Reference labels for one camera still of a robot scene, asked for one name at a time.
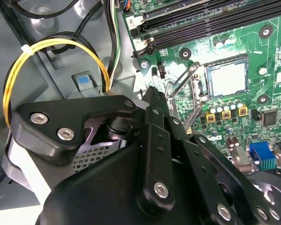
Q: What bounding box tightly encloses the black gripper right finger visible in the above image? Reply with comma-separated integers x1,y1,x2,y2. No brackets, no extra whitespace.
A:
157,88,281,225

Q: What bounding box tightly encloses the silver CPU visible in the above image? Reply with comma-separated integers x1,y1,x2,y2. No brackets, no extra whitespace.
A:
209,63,248,98

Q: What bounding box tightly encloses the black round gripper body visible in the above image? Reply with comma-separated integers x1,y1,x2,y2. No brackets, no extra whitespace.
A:
38,144,216,225

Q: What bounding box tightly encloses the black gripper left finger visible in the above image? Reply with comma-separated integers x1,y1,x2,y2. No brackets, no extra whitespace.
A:
11,86,176,211

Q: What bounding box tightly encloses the metal wire locking lever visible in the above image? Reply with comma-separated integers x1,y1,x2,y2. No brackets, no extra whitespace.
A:
165,61,201,100

